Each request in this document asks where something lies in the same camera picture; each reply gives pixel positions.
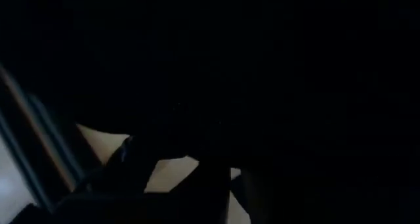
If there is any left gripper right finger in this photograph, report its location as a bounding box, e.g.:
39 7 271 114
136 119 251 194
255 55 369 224
170 163 231 224

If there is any black metal table frame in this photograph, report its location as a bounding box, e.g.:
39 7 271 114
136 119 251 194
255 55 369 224
0 62 99 213

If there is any black backpack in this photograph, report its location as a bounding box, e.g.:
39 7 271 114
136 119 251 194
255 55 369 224
0 0 420 224

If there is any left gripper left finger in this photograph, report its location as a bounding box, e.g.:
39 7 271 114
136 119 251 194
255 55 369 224
75 135 159 194

